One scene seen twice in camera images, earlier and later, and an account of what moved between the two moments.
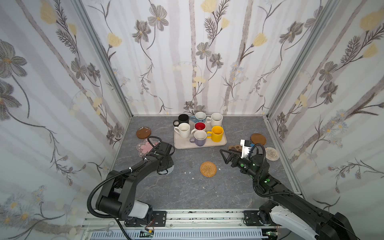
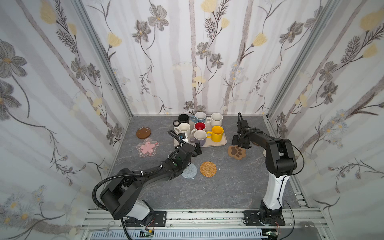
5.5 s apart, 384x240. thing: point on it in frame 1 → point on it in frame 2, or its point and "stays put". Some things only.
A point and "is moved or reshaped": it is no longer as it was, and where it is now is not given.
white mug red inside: (199, 126) stays put
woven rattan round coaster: (208, 169) stays put
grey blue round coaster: (169, 170) is moved or reshaped
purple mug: (199, 138) stays put
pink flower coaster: (145, 147) stays put
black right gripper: (234, 160) → (241, 130)
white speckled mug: (216, 119) stays put
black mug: (182, 118) stays put
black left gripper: (163, 148) → (194, 149)
